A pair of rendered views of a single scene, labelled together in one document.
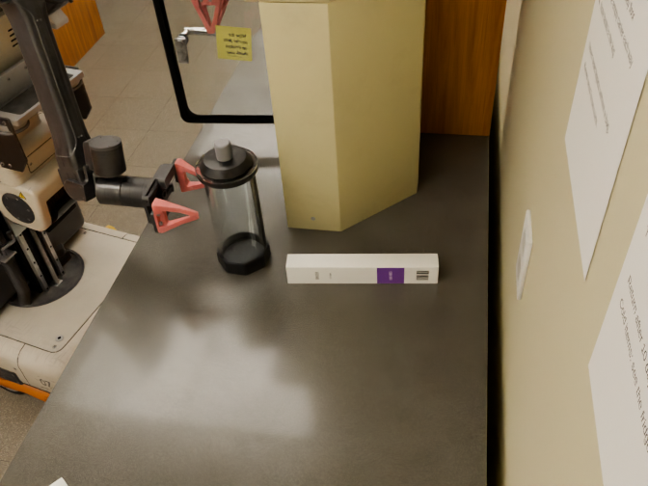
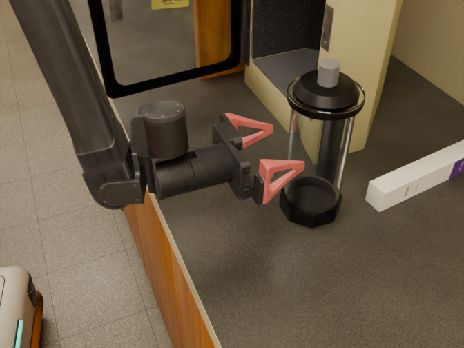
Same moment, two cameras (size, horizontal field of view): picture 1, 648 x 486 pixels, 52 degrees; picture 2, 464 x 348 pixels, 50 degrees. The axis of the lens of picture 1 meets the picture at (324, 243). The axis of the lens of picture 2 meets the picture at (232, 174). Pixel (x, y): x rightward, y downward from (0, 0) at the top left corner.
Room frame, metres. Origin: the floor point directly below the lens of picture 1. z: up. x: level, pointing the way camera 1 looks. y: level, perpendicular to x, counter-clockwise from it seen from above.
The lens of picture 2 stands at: (0.54, 0.62, 1.53)
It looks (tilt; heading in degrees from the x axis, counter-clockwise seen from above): 41 degrees down; 323
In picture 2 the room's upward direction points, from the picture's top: straight up
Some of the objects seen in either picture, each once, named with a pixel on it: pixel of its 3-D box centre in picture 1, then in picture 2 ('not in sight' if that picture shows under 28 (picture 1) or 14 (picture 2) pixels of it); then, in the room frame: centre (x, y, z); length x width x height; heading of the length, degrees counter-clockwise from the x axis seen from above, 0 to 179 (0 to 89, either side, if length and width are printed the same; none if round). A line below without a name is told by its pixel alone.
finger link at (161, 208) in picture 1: (175, 207); (270, 167); (0.93, 0.26, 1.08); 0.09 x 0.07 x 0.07; 77
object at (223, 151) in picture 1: (225, 158); (326, 83); (0.94, 0.16, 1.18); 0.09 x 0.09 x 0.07
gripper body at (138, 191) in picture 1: (146, 192); (213, 164); (0.98, 0.32, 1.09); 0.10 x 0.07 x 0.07; 167
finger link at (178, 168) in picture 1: (188, 184); (248, 139); (1.00, 0.24, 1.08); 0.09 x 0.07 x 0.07; 77
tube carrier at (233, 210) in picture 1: (235, 210); (317, 151); (0.94, 0.16, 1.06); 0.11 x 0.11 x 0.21
